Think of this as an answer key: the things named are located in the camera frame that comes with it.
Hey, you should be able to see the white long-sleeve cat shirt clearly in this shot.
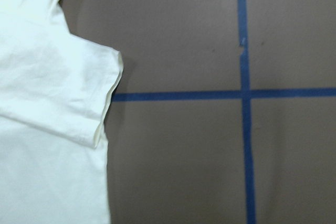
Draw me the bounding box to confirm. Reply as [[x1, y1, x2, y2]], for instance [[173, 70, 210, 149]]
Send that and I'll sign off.
[[1, 0, 123, 223]]

